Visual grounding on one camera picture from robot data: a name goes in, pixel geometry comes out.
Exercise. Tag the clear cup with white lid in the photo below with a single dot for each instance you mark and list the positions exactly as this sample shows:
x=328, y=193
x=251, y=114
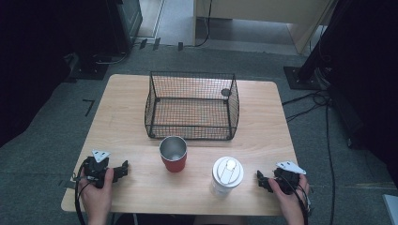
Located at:
x=226, y=176

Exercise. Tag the grey tape strip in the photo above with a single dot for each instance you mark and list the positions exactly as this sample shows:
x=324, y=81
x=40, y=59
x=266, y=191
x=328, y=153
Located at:
x=67, y=183

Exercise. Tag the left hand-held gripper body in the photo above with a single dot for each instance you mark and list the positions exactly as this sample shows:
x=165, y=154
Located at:
x=95, y=168

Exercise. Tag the black angled floor tape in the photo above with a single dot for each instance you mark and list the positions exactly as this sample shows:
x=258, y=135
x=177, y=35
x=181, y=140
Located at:
x=90, y=106

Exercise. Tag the black stand base plate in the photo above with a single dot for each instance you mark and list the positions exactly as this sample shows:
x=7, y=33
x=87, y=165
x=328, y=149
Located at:
x=89, y=68

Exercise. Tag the person's left hand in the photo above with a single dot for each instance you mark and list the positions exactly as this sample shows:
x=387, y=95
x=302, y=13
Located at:
x=97, y=197

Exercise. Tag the black cabinet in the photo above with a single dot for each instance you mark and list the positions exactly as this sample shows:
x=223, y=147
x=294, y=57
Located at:
x=125, y=25

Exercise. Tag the black stand with base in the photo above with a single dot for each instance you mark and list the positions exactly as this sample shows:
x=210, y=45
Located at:
x=308, y=78

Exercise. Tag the person's right hand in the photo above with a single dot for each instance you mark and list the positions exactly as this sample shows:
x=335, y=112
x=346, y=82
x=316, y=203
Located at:
x=289, y=201

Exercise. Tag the dark curtain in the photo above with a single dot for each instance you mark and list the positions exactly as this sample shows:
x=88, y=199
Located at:
x=372, y=78
x=34, y=62

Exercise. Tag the white flat object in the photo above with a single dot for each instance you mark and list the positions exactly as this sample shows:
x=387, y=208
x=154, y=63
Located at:
x=391, y=209

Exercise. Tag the dark round disc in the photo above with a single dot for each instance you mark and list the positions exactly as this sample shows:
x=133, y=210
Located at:
x=226, y=92

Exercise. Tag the black floor tape strip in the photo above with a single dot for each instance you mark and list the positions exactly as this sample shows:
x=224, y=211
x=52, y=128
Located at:
x=143, y=43
x=180, y=46
x=156, y=43

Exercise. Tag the red steel cup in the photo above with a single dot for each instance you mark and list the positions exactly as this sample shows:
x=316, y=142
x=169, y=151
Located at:
x=174, y=156

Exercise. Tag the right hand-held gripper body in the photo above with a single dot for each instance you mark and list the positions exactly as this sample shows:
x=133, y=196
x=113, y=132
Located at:
x=287, y=178

